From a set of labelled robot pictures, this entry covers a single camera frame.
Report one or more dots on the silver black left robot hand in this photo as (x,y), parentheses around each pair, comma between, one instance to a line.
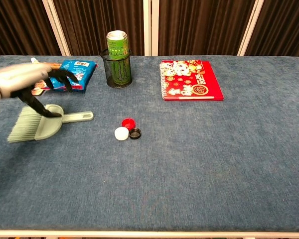
(20,77)

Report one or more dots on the long pale green plastic stick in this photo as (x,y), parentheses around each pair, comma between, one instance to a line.
(47,127)

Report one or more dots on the white bottle cap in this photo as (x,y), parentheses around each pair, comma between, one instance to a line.
(121,134)

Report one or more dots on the red bottle cap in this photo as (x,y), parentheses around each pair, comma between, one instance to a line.
(127,122)

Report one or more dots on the black bottle cap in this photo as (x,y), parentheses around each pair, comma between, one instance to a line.
(135,133)

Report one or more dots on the orange spouted drink pouch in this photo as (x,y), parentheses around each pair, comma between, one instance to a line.
(40,90)

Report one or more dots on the blue snack packet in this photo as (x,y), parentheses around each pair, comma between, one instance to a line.
(84,72)

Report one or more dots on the black mesh pen holder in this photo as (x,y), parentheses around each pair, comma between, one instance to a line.
(104,72)

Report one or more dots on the green drink can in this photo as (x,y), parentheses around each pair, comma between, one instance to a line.
(117,44)

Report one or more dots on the dark brown pleated curtain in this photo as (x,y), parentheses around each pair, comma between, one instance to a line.
(102,15)

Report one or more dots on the red spiral calendar notebook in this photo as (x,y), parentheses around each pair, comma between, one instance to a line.
(189,82)

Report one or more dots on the blue tablecloth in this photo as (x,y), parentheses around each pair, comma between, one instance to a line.
(189,161)

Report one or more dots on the white screen frame post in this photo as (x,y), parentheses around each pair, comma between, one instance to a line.
(151,27)
(250,27)
(56,27)

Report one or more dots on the white table frame edge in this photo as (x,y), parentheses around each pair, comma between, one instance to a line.
(149,234)

